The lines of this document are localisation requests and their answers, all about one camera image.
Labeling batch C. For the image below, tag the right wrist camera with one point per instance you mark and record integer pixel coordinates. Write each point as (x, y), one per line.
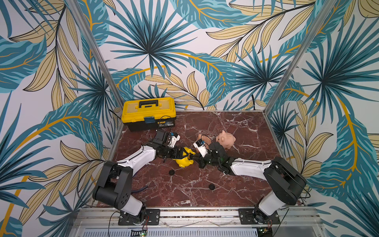
(200, 146)

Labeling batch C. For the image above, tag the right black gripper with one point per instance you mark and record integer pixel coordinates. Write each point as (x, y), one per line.
(200, 160)

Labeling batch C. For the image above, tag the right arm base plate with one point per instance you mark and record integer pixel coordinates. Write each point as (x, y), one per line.
(253, 216)

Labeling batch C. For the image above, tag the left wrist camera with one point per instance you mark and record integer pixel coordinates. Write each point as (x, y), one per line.
(166, 138)

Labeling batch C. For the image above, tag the pink piggy bank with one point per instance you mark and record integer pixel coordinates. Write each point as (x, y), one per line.
(226, 139)

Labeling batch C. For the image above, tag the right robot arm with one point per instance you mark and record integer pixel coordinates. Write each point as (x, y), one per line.
(286, 183)

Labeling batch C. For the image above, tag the yellow piggy bank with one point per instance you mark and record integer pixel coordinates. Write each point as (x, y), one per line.
(186, 160)

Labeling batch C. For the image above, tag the orange piggy bank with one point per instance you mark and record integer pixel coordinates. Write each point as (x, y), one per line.
(207, 140)

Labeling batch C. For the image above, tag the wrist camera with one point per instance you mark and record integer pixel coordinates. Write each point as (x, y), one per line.
(200, 146)
(166, 138)

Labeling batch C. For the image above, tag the yellow black toolbox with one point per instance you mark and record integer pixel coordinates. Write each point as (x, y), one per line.
(148, 114)

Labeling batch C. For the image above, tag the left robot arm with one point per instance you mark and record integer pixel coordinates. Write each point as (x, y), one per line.
(114, 185)

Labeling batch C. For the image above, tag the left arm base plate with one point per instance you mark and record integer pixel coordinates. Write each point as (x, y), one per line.
(150, 217)

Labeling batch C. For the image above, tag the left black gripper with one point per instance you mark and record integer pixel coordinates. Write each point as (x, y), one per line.
(175, 154)

